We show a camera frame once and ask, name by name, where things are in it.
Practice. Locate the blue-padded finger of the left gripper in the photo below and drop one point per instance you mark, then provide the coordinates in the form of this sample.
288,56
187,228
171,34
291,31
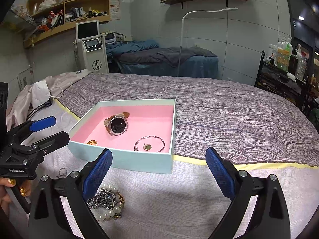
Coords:
41,124

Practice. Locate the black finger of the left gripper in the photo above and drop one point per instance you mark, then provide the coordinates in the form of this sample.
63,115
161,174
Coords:
53,142

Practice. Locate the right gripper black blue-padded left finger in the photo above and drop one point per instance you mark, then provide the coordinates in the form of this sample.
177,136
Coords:
47,217

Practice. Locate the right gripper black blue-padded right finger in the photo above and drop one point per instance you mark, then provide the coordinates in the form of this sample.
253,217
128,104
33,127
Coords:
270,218

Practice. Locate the brown strap wrist watch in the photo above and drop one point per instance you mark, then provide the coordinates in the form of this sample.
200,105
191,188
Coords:
117,124

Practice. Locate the twisted silver bangle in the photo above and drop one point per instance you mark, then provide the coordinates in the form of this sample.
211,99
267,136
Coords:
150,143

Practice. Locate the beige pink blanket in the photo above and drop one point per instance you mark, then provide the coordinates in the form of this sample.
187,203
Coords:
20,108

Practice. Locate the white face mask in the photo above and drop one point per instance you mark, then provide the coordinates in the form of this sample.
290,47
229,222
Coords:
41,93

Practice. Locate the mint box pink lining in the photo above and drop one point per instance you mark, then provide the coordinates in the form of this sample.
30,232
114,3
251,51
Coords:
88,138

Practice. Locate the gold pendant earring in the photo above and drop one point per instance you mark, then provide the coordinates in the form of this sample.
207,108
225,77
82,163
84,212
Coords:
147,147

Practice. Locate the white beauty machine with screens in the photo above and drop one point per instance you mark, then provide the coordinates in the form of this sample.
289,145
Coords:
90,52

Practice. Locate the white dotted towel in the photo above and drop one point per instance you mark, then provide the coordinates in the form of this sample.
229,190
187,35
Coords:
188,202

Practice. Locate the purple woven bedspread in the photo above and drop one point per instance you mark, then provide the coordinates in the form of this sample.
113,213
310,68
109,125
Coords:
243,123

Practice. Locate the blue massage bed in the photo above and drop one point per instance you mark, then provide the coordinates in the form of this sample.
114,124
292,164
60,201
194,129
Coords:
148,58

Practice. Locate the black trolley rack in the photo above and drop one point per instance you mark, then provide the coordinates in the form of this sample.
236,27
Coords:
272,79

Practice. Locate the green lotion bottle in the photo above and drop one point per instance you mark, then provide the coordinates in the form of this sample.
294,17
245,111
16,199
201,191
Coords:
284,51

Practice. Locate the white floor lamp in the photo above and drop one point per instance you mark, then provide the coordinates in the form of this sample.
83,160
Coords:
205,24

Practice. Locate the wooden cubby wall shelf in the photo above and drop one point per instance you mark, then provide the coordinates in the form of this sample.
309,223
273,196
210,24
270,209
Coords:
63,15

